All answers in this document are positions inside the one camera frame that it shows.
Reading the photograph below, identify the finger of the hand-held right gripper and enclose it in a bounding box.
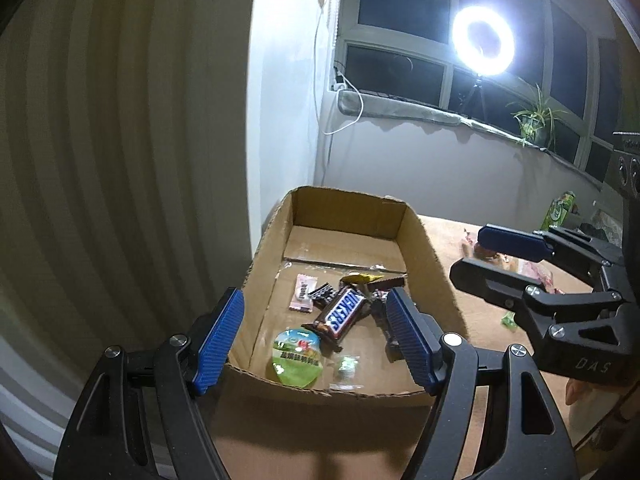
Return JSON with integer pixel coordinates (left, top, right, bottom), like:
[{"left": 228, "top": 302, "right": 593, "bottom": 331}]
[
  {"left": 449, "top": 257, "right": 626, "bottom": 333},
  {"left": 477, "top": 225, "right": 623, "bottom": 281}
]

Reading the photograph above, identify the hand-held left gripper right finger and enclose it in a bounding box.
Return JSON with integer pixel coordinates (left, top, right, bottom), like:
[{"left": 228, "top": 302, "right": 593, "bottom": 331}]
[{"left": 386, "top": 287, "right": 581, "bottom": 480}]

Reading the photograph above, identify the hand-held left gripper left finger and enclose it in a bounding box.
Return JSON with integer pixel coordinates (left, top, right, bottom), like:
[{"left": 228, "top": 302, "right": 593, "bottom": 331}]
[{"left": 52, "top": 287, "right": 246, "bottom": 480}]

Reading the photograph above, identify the brown chocolate bar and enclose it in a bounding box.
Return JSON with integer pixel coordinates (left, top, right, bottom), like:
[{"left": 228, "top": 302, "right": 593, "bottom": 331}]
[
  {"left": 302, "top": 285, "right": 371, "bottom": 353},
  {"left": 367, "top": 276, "right": 407, "bottom": 363}
]

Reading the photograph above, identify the cardboard box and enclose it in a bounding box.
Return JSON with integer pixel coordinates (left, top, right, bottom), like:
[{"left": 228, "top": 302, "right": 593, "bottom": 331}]
[{"left": 200, "top": 186, "right": 471, "bottom": 480}]

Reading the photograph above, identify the clear green candy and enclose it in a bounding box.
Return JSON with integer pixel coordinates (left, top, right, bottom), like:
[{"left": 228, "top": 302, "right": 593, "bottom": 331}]
[{"left": 330, "top": 352, "right": 365, "bottom": 391}]

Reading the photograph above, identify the yellow candy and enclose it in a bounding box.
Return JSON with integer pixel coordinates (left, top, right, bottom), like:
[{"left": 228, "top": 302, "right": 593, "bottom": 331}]
[{"left": 340, "top": 271, "right": 385, "bottom": 286}]

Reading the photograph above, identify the green lid jelly cup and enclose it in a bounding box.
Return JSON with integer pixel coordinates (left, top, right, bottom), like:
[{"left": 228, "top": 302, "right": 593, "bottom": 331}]
[{"left": 265, "top": 327, "right": 323, "bottom": 387}]

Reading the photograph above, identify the pink candy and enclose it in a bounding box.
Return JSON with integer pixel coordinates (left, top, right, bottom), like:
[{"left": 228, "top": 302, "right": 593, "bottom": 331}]
[{"left": 289, "top": 273, "right": 315, "bottom": 312}]

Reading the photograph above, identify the small black candy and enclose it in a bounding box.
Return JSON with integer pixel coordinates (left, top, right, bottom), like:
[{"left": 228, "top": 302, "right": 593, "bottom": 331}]
[{"left": 307, "top": 282, "right": 337, "bottom": 308}]

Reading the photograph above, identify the person's right hand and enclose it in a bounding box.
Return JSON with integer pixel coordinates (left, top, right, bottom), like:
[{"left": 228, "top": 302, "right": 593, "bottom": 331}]
[{"left": 565, "top": 376, "right": 596, "bottom": 411}]

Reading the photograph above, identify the red wrapped chocolate cake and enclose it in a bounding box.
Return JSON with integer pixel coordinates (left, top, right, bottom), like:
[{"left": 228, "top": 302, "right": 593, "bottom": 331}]
[{"left": 462, "top": 230, "right": 501, "bottom": 261}]

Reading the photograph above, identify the wrapped sandwich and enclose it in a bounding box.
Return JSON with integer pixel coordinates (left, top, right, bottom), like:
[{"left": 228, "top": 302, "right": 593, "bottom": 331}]
[{"left": 500, "top": 255, "right": 557, "bottom": 293}]

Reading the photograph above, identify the tan table blanket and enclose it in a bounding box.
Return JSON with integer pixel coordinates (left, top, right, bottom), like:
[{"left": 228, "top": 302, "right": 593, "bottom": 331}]
[{"left": 415, "top": 214, "right": 626, "bottom": 463}]

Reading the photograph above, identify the green snack bag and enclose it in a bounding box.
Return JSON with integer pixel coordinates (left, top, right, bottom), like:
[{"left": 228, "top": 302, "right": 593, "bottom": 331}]
[{"left": 542, "top": 191, "right": 577, "bottom": 231}]

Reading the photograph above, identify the potted spider plant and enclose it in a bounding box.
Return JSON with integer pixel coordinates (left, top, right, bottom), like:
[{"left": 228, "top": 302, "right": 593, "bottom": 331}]
[{"left": 507, "top": 85, "right": 569, "bottom": 152}]

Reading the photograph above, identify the black tripod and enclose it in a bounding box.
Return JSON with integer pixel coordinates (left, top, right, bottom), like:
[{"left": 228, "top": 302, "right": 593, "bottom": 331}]
[{"left": 462, "top": 77, "right": 488, "bottom": 121}]

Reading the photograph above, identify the beige striped curtain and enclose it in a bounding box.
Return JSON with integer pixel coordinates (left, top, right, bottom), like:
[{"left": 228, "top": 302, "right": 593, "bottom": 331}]
[{"left": 0, "top": 0, "right": 261, "bottom": 461}]

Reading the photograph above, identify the window frame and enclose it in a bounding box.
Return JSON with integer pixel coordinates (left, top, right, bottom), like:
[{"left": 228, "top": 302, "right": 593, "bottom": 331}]
[{"left": 332, "top": 0, "right": 626, "bottom": 188}]

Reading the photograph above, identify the ring light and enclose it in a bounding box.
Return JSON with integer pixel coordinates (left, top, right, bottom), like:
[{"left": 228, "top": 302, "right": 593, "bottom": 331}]
[{"left": 452, "top": 6, "right": 516, "bottom": 78}]

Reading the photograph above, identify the white cable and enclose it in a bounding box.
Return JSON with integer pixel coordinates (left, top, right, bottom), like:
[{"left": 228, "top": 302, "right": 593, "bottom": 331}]
[{"left": 312, "top": 0, "right": 364, "bottom": 136}]

